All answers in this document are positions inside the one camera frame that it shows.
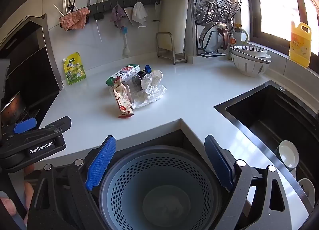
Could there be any white cloth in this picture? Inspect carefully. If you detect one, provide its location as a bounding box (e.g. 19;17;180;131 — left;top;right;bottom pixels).
132;2;148;25

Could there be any black kitchen sink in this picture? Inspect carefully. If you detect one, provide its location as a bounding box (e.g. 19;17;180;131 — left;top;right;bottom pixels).
213;79;319;220

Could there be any grey perforated trash bin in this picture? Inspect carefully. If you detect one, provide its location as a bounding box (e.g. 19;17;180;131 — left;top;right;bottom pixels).
98;145;223;230

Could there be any window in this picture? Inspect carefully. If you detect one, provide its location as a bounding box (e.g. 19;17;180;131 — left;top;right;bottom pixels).
243;0;319;46

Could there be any pale green mug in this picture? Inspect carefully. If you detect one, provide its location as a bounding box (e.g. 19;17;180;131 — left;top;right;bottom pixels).
233;31;250;46

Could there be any steel steamer plate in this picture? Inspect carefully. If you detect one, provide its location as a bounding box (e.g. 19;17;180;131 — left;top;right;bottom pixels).
194;0;243;26

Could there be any blue patterned bowl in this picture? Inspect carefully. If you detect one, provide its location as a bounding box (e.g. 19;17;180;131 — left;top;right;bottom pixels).
230;45;269;58

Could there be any white paper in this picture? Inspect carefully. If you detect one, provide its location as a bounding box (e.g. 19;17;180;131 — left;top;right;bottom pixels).
141;70;163;91

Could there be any person's left hand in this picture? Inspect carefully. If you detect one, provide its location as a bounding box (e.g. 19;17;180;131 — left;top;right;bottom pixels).
0;165;35;225

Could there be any pot lid with brown knob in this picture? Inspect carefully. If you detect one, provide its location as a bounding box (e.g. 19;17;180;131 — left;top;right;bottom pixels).
201;22;233;52

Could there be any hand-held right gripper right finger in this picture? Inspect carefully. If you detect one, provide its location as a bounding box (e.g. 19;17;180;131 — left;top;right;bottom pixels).
204;135;292;230

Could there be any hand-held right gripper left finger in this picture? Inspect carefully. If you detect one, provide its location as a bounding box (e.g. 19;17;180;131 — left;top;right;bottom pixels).
26;135;117;230

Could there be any white leaf-pattern bowl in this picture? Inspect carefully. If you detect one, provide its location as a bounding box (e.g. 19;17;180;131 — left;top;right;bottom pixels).
231;54;272;78

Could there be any green white carton box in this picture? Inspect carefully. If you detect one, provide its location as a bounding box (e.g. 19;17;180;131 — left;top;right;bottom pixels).
106;64;140;87

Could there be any white cutting board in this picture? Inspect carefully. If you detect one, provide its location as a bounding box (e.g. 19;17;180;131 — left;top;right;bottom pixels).
158;0;189;53

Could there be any purple cloth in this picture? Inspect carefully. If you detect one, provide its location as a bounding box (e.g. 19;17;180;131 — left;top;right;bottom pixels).
110;5;126;28

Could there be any black wall rail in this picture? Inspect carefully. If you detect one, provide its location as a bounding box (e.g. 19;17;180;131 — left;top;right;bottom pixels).
59;0;160;25

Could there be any white plate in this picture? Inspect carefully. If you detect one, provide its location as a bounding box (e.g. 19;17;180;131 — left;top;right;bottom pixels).
296;178;316;210

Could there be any dark wok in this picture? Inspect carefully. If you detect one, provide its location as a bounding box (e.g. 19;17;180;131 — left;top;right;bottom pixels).
0;92;27;121

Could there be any pink dish cloth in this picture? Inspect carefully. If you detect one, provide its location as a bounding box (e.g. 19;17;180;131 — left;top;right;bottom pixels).
59;8;91;31

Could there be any red white snack wrapper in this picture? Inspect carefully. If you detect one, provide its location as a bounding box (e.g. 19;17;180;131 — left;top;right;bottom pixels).
113;77;135;119

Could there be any clear plastic bag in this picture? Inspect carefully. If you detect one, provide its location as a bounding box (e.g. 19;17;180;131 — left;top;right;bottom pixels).
110;70;167;109

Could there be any yellow detergent bottle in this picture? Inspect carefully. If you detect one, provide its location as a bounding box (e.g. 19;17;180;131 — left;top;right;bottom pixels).
288;22;312;67

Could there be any black gas stove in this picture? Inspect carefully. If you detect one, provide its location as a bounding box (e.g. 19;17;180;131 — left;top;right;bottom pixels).
15;108;41;123

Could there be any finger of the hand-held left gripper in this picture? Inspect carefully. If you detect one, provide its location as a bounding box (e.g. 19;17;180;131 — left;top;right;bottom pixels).
0;117;37;137
15;116;72;146

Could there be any metal cutting board rack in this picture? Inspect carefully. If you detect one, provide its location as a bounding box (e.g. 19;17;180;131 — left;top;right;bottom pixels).
156;32;187;64

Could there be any yellow green seasoning pouch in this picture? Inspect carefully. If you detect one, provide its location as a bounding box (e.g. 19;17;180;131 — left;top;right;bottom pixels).
62;52;87;85

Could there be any small white bowl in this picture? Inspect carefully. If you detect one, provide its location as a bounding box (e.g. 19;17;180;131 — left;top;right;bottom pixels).
275;140;299;171

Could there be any black wire lid rack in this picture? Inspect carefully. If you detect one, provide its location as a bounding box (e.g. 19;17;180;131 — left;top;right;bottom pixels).
196;18;236;58

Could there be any white blue bottle brush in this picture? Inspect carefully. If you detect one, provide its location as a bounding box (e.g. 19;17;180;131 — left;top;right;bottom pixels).
121;27;131;57

